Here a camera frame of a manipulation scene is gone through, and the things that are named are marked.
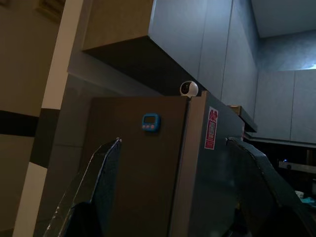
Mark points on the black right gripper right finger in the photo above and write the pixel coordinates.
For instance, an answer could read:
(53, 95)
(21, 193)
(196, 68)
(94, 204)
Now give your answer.
(266, 182)

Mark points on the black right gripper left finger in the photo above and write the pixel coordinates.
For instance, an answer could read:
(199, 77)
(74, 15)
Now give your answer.
(103, 177)

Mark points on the dark grey fridge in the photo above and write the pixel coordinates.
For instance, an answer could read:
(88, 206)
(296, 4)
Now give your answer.
(153, 168)

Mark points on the blue digital timer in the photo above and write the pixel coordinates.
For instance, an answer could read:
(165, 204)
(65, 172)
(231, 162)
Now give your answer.
(151, 122)

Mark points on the red and white sticker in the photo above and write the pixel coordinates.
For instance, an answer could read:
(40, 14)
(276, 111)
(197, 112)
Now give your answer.
(211, 128)

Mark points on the white round security camera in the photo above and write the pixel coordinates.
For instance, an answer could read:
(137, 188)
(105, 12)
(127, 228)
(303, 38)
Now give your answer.
(189, 88)

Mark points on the grey wall cabinet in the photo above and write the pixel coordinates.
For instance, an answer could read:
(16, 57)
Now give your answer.
(177, 29)

